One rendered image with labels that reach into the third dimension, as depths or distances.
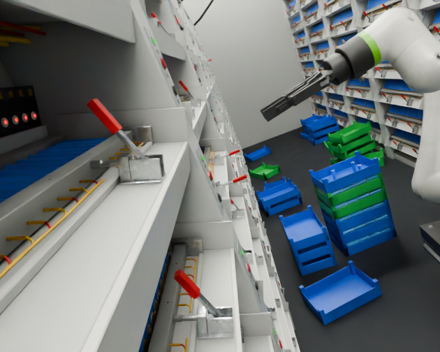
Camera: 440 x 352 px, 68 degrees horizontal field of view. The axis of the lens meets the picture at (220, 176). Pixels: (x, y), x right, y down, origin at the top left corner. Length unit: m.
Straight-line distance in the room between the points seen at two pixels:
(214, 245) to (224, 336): 0.19
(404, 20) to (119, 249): 0.85
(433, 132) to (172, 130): 1.01
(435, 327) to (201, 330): 1.27
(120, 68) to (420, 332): 1.41
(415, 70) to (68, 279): 0.83
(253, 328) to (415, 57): 0.68
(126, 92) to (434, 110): 1.07
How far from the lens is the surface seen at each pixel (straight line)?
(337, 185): 1.77
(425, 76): 0.89
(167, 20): 1.20
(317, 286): 1.77
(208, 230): 0.54
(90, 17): 0.34
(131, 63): 0.50
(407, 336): 1.56
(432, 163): 1.32
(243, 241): 0.95
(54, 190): 0.27
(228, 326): 0.40
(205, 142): 1.20
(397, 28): 0.93
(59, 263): 0.21
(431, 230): 1.46
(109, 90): 0.51
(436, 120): 1.33
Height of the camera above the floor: 1.16
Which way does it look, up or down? 17 degrees down
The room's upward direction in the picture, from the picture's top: 22 degrees counter-clockwise
